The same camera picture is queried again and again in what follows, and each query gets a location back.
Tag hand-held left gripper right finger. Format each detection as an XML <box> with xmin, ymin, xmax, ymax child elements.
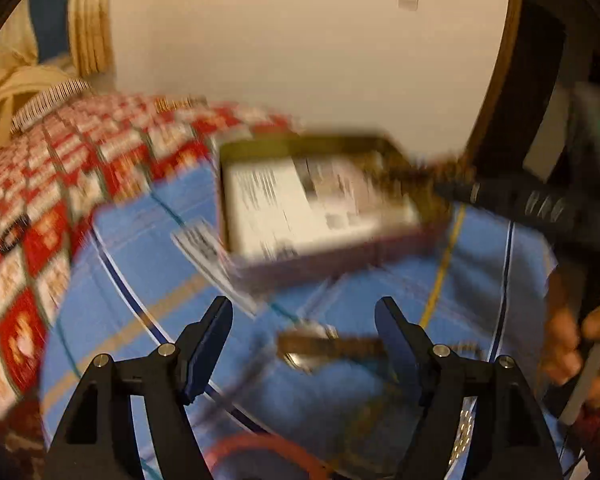
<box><xmin>374</xmin><ymin>296</ymin><xmax>566</xmax><ymax>480</ymax></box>

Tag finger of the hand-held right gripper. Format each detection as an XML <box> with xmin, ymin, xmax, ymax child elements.
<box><xmin>432</xmin><ymin>177</ymin><xmax>586</xmax><ymax>246</ymax></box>

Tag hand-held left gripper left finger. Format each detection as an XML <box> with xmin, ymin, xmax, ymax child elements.
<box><xmin>42</xmin><ymin>296</ymin><xmax>234</xmax><ymax>480</ymax></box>

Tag gold chain bracelet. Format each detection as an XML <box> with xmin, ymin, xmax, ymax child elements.
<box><xmin>380</xmin><ymin>152</ymin><xmax>476</xmax><ymax>221</ymax></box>

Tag pink tin jewelry box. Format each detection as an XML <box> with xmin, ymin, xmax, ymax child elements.
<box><xmin>217</xmin><ymin>132</ymin><xmax>453</xmax><ymax>293</ymax></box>

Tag person's right hand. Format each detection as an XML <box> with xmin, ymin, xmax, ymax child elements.
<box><xmin>542</xmin><ymin>265</ymin><xmax>600</xmax><ymax>408</ymax></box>

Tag red bangle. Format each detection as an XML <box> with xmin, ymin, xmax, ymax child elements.
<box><xmin>202</xmin><ymin>432</ymin><xmax>336</xmax><ymax>480</ymax></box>

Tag white printed label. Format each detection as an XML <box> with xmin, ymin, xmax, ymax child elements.
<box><xmin>172</xmin><ymin>217</ymin><xmax>258</xmax><ymax>316</ymax></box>

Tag blue checked bed sheet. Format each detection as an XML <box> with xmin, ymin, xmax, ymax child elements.
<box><xmin>37</xmin><ymin>160</ymin><xmax>581</xmax><ymax>480</ymax></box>

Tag red patterned blanket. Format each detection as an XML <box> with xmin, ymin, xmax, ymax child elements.
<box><xmin>0</xmin><ymin>92</ymin><xmax>301</xmax><ymax>421</ymax></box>

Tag striped pillow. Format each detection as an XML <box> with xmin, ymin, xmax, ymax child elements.
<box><xmin>10</xmin><ymin>79</ymin><xmax>93</xmax><ymax>133</ymax></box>

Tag cream arched headboard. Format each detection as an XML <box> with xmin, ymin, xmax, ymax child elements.
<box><xmin>0</xmin><ymin>65</ymin><xmax>81</xmax><ymax>156</ymax></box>

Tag golden patterned curtain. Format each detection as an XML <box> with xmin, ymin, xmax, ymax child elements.
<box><xmin>70</xmin><ymin>0</ymin><xmax>115</xmax><ymax>78</ymax></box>

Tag cream curtain with valance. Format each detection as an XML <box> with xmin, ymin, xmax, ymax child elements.
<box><xmin>0</xmin><ymin>5</ymin><xmax>38</xmax><ymax>68</ymax></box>

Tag window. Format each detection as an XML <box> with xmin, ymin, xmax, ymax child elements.
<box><xmin>30</xmin><ymin>0</ymin><xmax>73</xmax><ymax>58</ymax></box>

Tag gold bead bracelet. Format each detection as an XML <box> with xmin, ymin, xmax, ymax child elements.
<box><xmin>450</xmin><ymin>400</ymin><xmax>477</xmax><ymax>467</ymax></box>

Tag brown wooden door frame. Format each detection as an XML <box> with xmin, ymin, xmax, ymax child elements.
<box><xmin>460</xmin><ymin>0</ymin><xmax>526</xmax><ymax>161</ymax></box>

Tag black hair tie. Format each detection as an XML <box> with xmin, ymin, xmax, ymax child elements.
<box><xmin>0</xmin><ymin>227</ymin><xmax>26</xmax><ymax>253</ymax></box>

